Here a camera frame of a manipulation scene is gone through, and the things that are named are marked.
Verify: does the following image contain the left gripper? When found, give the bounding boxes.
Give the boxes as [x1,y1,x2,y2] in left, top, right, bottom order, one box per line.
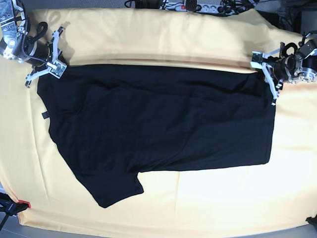
[258,42,285,106]

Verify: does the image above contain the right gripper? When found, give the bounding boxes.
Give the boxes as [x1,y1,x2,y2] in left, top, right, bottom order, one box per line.
[25,26,67,88]

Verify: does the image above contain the black T-shirt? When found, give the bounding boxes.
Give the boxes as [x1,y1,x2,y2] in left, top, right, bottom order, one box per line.
[37,64,275,208]

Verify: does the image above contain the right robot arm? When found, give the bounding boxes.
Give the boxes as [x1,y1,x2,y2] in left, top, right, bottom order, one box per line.
[0,0,67,88]

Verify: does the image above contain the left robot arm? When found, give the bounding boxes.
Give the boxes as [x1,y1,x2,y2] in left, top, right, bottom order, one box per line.
[250,30,317,106]

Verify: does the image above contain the white power strip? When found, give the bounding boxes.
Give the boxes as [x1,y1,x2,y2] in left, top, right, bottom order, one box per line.
[159,0,238,16]

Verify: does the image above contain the black corner clamp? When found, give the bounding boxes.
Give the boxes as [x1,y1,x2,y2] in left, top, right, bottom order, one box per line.
[306,216,317,230]

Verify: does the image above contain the black red table clamp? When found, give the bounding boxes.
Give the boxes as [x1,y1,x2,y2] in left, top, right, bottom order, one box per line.
[0,193,31,216]

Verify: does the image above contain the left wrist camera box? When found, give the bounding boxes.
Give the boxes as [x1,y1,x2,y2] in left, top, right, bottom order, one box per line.
[250,51,265,69]

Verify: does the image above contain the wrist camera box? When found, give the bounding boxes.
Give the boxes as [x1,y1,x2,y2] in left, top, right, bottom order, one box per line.
[49,60,67,79]
[250,51,265,69]

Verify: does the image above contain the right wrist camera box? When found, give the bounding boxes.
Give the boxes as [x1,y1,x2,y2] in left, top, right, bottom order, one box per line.
[49,60,67,79]

